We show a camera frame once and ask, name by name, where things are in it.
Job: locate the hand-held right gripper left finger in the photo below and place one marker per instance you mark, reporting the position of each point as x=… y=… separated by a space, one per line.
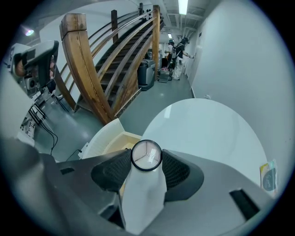
x=80 y=177

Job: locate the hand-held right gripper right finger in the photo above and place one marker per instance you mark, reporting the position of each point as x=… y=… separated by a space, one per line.
x=219 y=184

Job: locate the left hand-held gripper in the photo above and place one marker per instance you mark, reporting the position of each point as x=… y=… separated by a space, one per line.
x=43 y=73

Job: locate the wooden large drawer white front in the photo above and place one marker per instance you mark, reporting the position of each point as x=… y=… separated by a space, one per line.
x=101 y=143

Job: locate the small white green device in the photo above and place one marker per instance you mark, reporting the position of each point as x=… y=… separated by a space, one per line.
x=269 y=177

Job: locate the small round black object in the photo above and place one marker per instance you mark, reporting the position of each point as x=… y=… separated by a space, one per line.
x=146 y=155

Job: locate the person's left hand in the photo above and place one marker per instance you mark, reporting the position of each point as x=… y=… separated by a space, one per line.
x=20 y=66

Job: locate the round ceiling light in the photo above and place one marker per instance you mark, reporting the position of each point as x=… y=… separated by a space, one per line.
x=29 y=32

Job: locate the white power strip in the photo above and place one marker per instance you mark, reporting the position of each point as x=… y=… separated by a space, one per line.
x=84 y=147

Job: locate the wooden staircase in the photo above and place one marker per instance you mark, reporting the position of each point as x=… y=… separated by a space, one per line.
x=76 y=57

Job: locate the dark grey bin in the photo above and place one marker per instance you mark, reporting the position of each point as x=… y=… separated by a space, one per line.
x=146 y=73

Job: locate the grey equipment case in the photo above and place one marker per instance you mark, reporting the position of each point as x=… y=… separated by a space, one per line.
x=164 y=74

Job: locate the long ceiling light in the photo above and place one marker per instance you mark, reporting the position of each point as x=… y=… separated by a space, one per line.
x=169 y=35
x=183 y=6

